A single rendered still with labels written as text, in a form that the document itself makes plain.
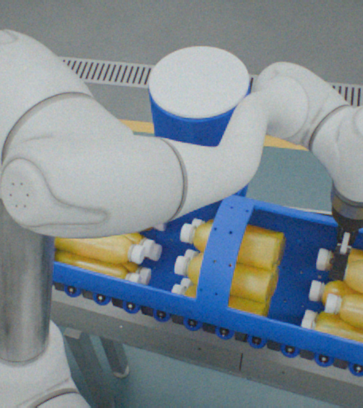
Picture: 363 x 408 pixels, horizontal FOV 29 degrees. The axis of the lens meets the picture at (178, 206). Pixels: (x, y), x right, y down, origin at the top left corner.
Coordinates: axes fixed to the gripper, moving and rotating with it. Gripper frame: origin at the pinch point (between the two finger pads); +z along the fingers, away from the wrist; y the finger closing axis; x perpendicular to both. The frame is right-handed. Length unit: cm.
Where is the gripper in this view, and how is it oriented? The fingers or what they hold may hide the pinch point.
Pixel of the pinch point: (340, 260)
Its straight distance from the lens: 143.5
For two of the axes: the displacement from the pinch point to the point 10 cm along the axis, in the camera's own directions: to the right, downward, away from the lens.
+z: 0.6, 5.8, 8.1
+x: -9.5, -2.3, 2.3
